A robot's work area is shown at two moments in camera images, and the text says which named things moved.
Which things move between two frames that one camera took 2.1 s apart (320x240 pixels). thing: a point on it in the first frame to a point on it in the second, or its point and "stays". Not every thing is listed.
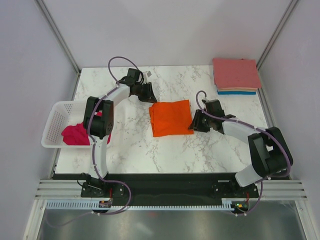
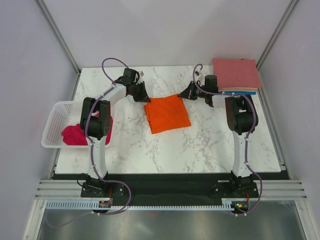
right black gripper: (196, 125) to (188, 92)
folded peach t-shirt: (237, 89) stays
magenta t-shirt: (77, 135) stays
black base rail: (124, 187) stays
